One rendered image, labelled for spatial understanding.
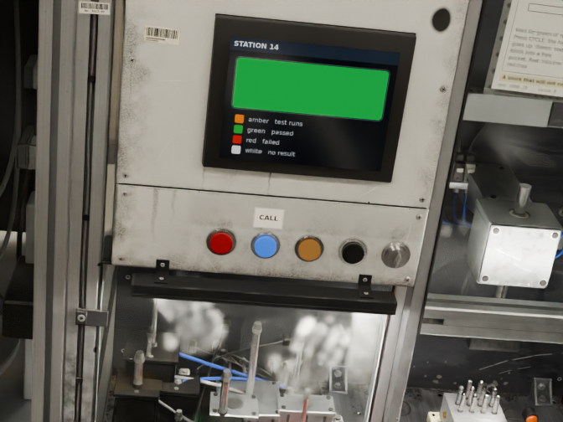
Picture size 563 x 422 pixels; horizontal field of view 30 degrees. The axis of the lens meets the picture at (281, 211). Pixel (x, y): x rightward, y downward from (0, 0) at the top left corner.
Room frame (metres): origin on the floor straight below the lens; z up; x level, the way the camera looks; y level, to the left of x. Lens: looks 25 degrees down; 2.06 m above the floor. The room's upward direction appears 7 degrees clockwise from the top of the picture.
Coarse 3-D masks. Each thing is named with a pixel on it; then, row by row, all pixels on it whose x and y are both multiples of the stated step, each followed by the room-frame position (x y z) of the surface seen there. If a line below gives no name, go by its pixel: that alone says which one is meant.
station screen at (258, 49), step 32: (320, 64) 1.26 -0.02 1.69; (352, 64) 1.26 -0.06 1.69; (384, 64) 1.27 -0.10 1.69; (384, 96) 1.27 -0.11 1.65; (224, 128) 1.24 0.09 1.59; (256, 128) 1.25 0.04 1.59; (288, 128) 1.25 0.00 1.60; (320, 128) 1.26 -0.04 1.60; (352, 128) 1.26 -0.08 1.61; (384, 128) 1.27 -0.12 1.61; (256, 160) 1.25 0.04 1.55; (288, 160) 1.25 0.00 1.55; (320, 160) 1.26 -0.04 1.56; (352, 160) 1.26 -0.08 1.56
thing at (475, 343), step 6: (468, 342) 1.51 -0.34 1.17; (474, 342) 1.51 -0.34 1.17; (480, 342) 1.51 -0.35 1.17; (486, 342) 1.51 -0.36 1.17; (492, 342) 1.51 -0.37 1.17; (498, 342) 1.51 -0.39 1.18; (504, 342) 1.51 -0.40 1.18; (510, 342) 1.51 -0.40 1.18; (516, 342) 1.51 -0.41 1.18; (474, 348) 1.51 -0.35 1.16; (480, 348) 1.51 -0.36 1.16; (486, 348) 1.51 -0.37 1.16; (492, 348) 1.51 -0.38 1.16; (498, 348) 1.51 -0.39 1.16; (504, 348) 1.51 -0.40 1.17; (510, 348) 1.51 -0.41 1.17; (516, 348) 1.51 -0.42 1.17
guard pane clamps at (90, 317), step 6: (78, 312) 1.25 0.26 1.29; (84, 312) 1.25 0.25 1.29; (90, 312) 1.26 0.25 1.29; (96, 312) 1.26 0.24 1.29; (102, 312) 1.26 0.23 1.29; (78, 318) 1.25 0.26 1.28; (84, 318) 1.25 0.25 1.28; (90, 318) 1.26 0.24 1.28; (96, 318) 1.26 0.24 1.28; (102, 318) 1.26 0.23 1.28; (78, 324) 1.25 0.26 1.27; (84, 324) 1.25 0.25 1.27; (90, 324) 1.26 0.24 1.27; (96, 324) 1.26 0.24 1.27; (102, 324) 1.26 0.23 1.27
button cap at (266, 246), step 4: (264, 236) 1.27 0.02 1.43; (268, 236) 1.27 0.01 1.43; (256, 240) 1.27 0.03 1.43; (260, 240) 1.26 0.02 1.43; (264, 240) 1.26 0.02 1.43; (268, 240) 1.26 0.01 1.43; (272, 240) 1.27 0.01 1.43; (256, 244) 1.26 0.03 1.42; (260, 244) 1.26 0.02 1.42; (264, 244) 1.26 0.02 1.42; (268, 244) 1.26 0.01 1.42; (272, 244) 1.27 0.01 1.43; (256, 248) 1.26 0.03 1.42; (260, 248) 1.26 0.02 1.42; (264, 248) 1.26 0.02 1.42; (268, 248) 1.26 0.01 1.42; (272, 248) 1.27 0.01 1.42; (256, 252) 1.26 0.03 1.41; (260, 252) 1.26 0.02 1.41; (264, 252) 1.26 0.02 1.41; (268, 252) 1.26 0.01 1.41; (272, 252) 1.27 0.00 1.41; (264, 256) 1.26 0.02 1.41; (268, 256) 1.27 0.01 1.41
